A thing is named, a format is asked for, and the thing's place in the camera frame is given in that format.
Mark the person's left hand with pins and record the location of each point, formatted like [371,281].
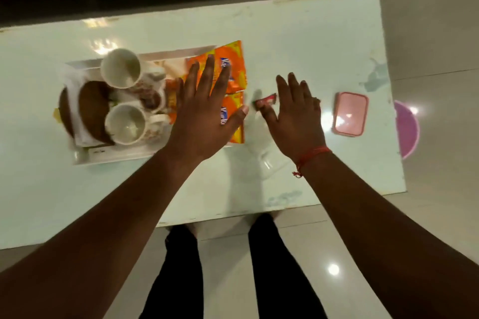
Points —
[202,124]

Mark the person's leg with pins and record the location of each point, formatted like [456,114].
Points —
[280,274]
[176,277]

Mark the floral mug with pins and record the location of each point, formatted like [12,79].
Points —
[121,68]
[125,124]

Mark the person's right hand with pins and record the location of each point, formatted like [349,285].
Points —
[299,128]

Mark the person's right forearm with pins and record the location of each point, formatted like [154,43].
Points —
[393,236]

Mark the clear plastic container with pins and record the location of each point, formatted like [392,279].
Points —
[267,160]

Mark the stack of white napkins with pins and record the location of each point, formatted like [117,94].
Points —
[73,75]

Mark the person's left forearm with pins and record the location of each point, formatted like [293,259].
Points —
[93,247]

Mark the person's right leg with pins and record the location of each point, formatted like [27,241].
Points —
[280,274]

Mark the pink rectangular lid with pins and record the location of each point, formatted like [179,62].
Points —
[350,114]

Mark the person's left leg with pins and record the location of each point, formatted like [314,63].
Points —
[176,277]

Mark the white floral tray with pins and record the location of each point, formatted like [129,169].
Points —
[119,154]

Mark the red candy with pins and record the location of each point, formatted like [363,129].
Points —
[267,99]

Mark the pink plastic bin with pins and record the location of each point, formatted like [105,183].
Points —
[406,130]

